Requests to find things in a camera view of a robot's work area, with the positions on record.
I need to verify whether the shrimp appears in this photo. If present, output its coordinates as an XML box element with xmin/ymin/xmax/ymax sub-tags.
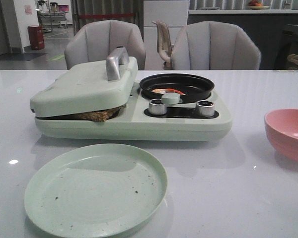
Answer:
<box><xmin>152</xmin><ymin>88</ymin><xmax>185</xmax><ymax>95</ymax></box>

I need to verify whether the breakfast maker lid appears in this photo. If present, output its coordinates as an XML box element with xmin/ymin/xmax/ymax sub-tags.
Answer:
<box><xmin>30</xmin><ymin>47</ymin><xmax>138</xmax><ymax>118</ymax></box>

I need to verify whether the pink bowl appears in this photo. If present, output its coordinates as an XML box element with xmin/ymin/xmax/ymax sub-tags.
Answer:
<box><xmin>264</xmin><ymin>109</ymin><xmax>298</xmax><ymax>162</ymax></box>

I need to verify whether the mint green breakfast maker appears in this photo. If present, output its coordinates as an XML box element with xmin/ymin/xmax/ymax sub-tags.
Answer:
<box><xmin>35</xmin><ymin>82</ymin><xmax>233</xmax><ymax>141</ymax></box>

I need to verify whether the silver left control knob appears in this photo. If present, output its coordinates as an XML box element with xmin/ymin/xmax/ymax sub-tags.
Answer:
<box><xmin>148</xmin><ymin>99</ymin><xmax>167</xmax><ymax>116</ymax></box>

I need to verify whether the silver control knob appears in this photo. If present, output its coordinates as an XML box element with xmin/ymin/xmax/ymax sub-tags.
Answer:
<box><xmin>148</xmin><ymin>99</ymin><xmax>167</xmax><ymax>116</ymax></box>
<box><xmin>195</xmin><ymin>100</ymin><xmax>215</xmax><ymax>117</ymax></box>

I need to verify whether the black round frying pan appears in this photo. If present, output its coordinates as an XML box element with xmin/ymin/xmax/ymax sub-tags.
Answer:
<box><xmin>140</xmin><ymin>73</ymin><xmax>214</xmax><ymax>103</ymax></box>

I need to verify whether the silver right control knob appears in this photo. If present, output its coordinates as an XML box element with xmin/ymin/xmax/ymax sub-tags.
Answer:
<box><xmin>195</xmin><ymin>100</ymin><xmax>215</xmax><ymax>117</ymax></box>

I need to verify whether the beige plastic chair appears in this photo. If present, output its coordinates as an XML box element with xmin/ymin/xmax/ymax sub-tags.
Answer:
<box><xmin>152</xmin><ymin>21</ymin><xmax>173</xmax><ymax>70</ymax></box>

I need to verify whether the mint green plate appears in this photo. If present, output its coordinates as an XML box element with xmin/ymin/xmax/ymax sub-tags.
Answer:
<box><xmin>24</xmin><ymin>144</ymin><xmax>168</xmax><ymax>238</ymax></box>

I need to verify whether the grey right chair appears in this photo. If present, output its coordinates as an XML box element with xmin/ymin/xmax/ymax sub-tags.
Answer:
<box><xmin>171</xmin><ymin>21</ymin><xmax>261</xmax><ymax>70</ymax></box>

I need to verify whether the grey chair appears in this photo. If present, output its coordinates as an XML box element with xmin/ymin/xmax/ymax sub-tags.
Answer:
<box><xmin>171</xmin><ymin>21</ymin><xmax>261</xmax><ymax>70</ymax></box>
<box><xmin>65</xmin><ymin>20</ymin><xmax>146</xmax><ymax>70</ymax></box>

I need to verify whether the grey left chair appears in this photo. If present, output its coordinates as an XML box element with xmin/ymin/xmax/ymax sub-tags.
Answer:
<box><xmin>65</xmin><ymin>20</ymin><xmax>146</xmax><ymax>70</ymax></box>

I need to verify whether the white cabinet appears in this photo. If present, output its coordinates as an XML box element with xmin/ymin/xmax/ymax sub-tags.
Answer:
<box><xmin>143</xmin><ymin>0</ymin><xmax>189</xmax><ymax>70</ymax></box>

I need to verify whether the red bin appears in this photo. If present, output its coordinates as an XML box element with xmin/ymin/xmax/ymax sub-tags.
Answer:
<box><xmin>27</xmin><ymin>25</ymin><xmax>45</xmax><ymax>50</ymax></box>

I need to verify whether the metal shelf rack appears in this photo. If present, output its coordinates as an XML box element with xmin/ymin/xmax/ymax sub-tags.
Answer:
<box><xmin>35</xmin><ymin>0</ymin><xmax>73</xmax><ymax>33</ymax></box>

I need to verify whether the dark kitchen counter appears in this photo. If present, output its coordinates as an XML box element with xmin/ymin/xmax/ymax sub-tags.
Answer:
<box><xmin>188</xmin><ymin>9</ymin><xmax>298</xmax><ymax>69</ymax></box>

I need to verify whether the fruit plate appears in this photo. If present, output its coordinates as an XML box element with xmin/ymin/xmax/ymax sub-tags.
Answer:
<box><xmin>246</xmin><ymin>0</ymin><xmax>269</xmax><ymax>10</ymax></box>

